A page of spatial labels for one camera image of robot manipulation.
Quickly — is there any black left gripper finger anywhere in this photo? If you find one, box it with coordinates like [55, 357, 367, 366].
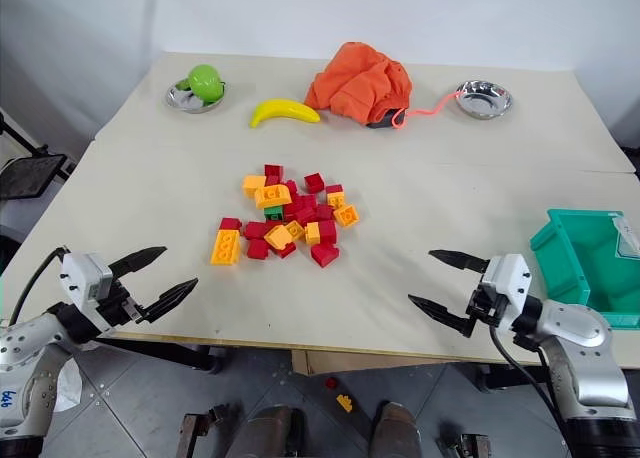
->
[108, 246, 168, 281]
[134, 277, 200, 325]

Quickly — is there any pink drawstring cord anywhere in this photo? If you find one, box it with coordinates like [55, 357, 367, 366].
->
[390, 91, 465, 130]

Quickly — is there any green toy apple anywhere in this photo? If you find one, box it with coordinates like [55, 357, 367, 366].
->
[187, 64, 223, 102]

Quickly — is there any steel bowl with cloth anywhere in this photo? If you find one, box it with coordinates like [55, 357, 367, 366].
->
[166, 77, 227, 114]

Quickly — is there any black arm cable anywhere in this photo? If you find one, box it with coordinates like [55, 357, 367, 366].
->
[488, 324, 571, 458]
[6, 246, 70, 326]

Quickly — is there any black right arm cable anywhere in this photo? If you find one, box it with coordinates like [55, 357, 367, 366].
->
[488, 324, 571, 458]

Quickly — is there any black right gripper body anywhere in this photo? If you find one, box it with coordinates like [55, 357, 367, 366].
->
[464, 275, 503, 331]

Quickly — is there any dark rounded shape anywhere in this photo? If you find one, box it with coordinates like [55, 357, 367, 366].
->
[368, 401, 422, 458]
[238, 403, 307, 458]

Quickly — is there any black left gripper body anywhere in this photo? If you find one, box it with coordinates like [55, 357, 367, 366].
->
[96, 276, 147, 332]

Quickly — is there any yellow toy banana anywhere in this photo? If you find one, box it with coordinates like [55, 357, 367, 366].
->
[249, 98, 322, 129]

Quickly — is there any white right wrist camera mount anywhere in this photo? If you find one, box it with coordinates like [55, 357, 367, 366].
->
[478, 253, 532, 330]

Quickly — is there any orange drawstring bag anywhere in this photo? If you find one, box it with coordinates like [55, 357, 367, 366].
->
[303, 41, 414, 129]

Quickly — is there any black metal stand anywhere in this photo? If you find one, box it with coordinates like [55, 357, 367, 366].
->
[0, 106, 77, 200]

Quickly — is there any clear plastic bag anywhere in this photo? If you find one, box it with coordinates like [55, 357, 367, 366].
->
[610, 212, 640, 260]

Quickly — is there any rusty metal bracket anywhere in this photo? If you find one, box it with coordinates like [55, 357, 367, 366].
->
[179, 402, 238, 458]
[437, 429, 497, 458]

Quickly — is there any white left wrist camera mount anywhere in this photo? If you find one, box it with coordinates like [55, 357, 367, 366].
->
[59, 251, 116, 330]

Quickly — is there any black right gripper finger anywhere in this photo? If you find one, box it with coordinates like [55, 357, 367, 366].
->
[407, 293, 477, 339]
[428, 249, 492, 275]

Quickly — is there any black table leg bar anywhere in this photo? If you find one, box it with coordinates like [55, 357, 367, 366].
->
[97, 335, 224, 376]

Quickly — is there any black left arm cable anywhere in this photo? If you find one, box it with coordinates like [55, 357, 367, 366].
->
[6, 246, 70, 326]

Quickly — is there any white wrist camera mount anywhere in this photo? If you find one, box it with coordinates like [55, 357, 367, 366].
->
[59, 251, 116, 330]
[478, 253, 532, 330]

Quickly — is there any empty steel bowl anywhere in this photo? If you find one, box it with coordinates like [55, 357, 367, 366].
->
[454, 79, 515, 121]

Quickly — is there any green plastic bin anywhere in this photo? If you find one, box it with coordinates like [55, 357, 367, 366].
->
[528, 208, 640, 329]

